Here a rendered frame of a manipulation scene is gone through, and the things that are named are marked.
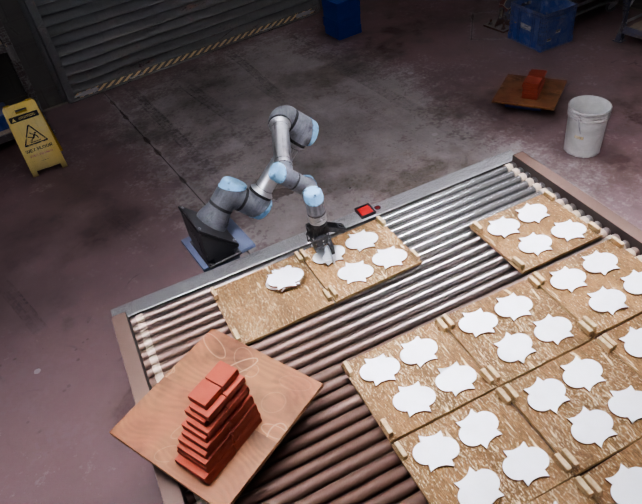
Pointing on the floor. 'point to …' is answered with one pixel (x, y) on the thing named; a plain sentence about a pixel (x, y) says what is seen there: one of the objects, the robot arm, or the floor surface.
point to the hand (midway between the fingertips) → (329, 254)
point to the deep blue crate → (542, 23)
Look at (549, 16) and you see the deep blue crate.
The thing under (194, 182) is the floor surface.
